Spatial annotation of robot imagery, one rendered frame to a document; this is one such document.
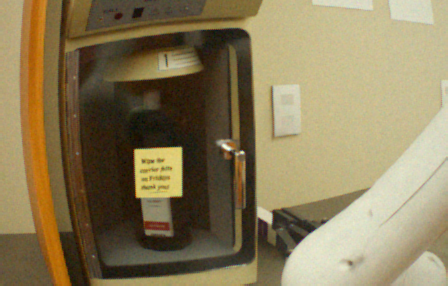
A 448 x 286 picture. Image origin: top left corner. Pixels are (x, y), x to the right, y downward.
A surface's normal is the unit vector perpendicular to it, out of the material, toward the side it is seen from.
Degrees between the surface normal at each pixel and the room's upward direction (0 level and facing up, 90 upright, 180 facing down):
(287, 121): 90
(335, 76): 90
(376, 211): 62
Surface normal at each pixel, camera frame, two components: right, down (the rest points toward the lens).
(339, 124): 0.36, 0.19
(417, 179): -0.77, -0.21
